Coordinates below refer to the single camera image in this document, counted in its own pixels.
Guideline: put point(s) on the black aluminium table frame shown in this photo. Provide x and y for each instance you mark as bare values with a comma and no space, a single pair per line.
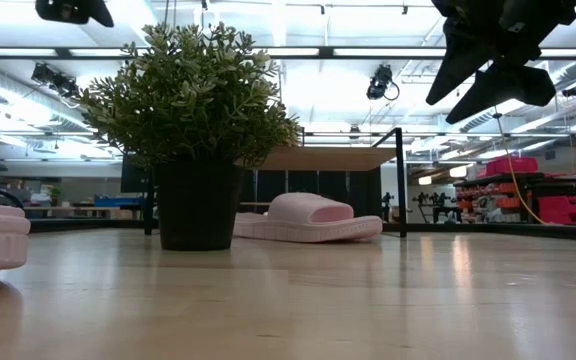
325,52

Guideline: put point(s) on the green potted artificial plant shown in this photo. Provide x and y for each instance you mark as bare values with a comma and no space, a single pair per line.
193,100

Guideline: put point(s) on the red plastic bin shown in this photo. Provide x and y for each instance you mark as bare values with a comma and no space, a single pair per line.
565,210
510,166

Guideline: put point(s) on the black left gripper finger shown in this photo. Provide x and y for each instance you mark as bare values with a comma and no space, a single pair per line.
100,12

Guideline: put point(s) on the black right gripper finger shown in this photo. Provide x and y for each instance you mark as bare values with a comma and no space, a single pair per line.
460,60
523,85

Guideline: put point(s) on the overhead black camera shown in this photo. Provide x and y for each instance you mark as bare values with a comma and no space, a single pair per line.
380,82

